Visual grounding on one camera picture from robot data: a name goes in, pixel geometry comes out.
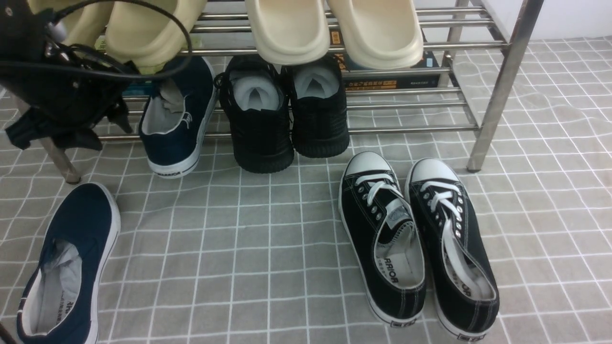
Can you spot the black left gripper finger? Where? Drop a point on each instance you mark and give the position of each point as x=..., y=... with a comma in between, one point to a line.
x=36, y=125

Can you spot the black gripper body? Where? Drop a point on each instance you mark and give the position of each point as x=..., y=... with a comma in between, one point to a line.
x=70, y=83

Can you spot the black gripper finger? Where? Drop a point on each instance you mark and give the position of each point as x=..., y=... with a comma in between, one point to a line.
x=118, y=114

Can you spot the navy slip-on shoe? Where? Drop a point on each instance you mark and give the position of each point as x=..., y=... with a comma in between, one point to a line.
x=59, y=304
x=175, y=118

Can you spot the blue green book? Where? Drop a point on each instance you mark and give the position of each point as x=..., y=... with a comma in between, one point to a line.
x=145, y=88

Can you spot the beige slipper far left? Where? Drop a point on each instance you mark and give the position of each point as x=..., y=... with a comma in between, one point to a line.
x=83, y=26

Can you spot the beige slipper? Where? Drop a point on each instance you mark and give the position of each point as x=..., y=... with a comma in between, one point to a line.
x=141, y=35
x=83, y=26

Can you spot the black knit sneaker left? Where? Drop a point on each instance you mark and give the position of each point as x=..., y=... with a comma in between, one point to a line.
x=252, y=96

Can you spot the black knit sneaker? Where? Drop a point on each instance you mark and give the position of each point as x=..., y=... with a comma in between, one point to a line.
x=252, y=96
x=318, y=103

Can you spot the cream slipper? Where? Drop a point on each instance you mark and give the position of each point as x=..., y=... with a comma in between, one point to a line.
x=289, y=32
x=380, y=34

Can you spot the black knit sneaker right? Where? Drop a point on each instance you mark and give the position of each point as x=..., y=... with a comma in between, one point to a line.
x=318, y=103

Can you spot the cream slipper right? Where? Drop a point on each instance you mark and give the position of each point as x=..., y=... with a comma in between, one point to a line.
x=380, y=34

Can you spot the black canvas sneaker left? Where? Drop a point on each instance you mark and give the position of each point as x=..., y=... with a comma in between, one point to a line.
x=380, y=225

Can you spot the black canvas sneaker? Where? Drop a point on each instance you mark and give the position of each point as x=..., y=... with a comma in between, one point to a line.
x=466, y=293
x=380, y=225

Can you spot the black orange book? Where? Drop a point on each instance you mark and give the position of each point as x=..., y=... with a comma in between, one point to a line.
x=358, y=78

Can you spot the black canvas sneaker right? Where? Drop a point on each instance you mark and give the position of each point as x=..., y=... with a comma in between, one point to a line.
x=466, y=293

